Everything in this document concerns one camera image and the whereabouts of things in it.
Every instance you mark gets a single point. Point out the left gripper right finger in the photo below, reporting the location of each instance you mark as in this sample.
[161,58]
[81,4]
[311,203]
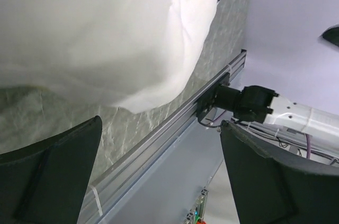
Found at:
[272,185]

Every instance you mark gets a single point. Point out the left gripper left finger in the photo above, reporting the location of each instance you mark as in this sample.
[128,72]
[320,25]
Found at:
[46,182]

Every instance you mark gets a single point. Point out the white pillow yellow edge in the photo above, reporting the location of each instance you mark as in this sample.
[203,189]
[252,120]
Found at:
[134,54]

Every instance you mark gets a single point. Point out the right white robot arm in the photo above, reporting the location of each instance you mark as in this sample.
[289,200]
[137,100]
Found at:
[266,106]

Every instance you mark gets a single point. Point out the aluminium mounting rail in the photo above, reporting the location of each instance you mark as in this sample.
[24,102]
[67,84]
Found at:
[160,178]

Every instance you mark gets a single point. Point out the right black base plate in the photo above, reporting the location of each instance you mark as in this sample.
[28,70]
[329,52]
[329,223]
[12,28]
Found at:
[206,102]

